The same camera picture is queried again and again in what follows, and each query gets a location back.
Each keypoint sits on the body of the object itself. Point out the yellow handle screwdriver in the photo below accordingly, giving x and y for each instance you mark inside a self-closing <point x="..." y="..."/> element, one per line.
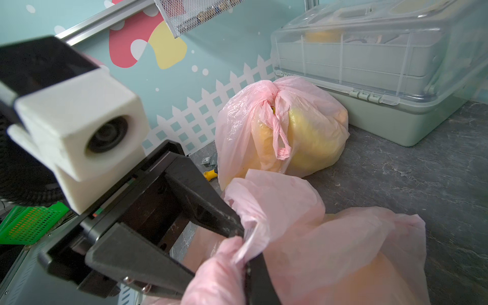
<point x="210" y="163"/>

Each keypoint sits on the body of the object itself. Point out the clear plastic storage box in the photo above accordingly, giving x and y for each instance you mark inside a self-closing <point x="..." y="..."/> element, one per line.
<point x="400" y="68"/>

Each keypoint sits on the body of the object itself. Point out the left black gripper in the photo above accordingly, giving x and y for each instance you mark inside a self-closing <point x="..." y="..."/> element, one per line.
<point x="126" y="236"/>

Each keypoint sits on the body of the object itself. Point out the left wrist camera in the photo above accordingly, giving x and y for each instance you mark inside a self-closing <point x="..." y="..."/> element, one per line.
<point x="69" y="130"/>

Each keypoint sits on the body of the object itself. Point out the pink plastic bags pile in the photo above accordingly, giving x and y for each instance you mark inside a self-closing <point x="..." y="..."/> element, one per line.
<point x="361" y="255"/>

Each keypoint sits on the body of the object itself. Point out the green plastic basket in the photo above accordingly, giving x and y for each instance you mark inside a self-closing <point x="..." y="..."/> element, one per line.
<point x="27" y="225"/>

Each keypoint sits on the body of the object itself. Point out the white wire mesh basket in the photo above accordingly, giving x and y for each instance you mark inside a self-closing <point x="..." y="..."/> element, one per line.
<point x="182" y="16"/>

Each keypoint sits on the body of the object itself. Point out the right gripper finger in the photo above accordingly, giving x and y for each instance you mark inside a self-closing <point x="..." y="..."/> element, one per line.
<point x="258" y="286"/>

